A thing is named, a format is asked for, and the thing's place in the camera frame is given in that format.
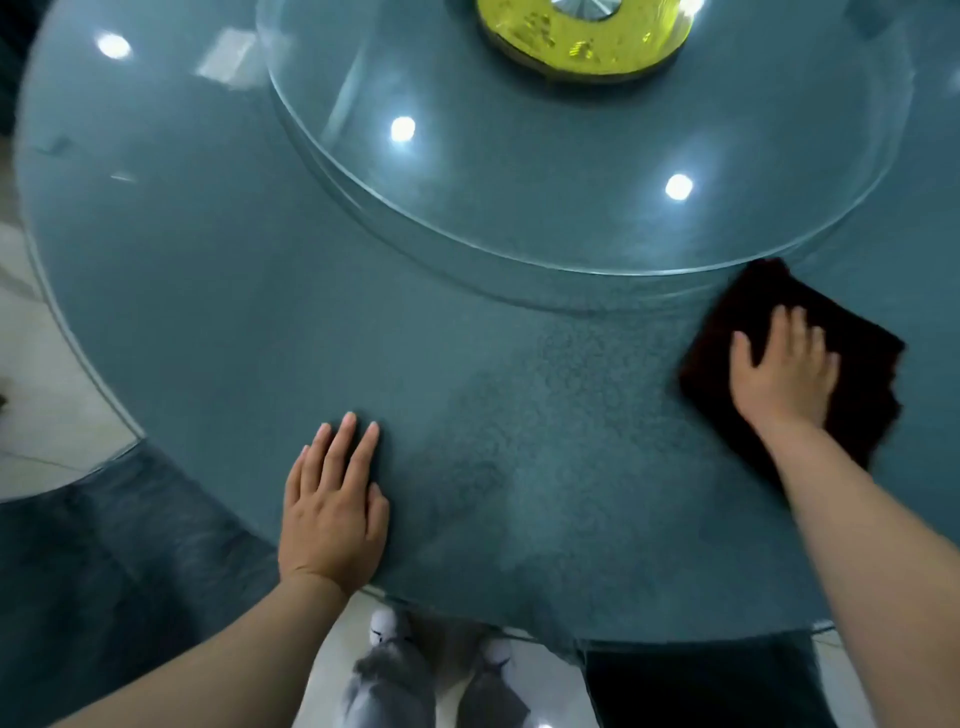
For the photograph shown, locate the person's left hand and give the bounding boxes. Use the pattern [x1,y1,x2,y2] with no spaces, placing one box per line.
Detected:
[278,410,391,601]

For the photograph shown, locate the person's right hand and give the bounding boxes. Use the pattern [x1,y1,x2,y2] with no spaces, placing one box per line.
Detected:
[729,304,841,440]

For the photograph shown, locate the dark red cloth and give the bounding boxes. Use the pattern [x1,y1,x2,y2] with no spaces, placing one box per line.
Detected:
[678,257,907,489]

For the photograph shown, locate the blue covered chair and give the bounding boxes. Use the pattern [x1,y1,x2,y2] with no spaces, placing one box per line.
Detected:
[581,633,838,728]
[0,440,283,728]

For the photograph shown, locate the person's left forearm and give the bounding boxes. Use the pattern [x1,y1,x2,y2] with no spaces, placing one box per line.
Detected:
[52,573,354,728]

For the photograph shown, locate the person's right forearm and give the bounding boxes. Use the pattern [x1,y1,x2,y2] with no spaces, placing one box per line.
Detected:
[757,419,960,728]

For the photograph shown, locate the person's white shoe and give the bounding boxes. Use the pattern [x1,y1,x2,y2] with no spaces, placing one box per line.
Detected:
[369,605,410,650]

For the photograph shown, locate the round blue table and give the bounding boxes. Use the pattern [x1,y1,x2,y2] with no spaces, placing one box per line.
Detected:
[13,0,960,646]

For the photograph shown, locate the round glass turntable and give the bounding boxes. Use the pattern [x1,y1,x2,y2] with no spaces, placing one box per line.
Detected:
[254,0,913,277]

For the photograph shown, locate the yellow round disc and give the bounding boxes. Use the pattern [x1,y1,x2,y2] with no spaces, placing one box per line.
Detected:
[473,0,695,80]

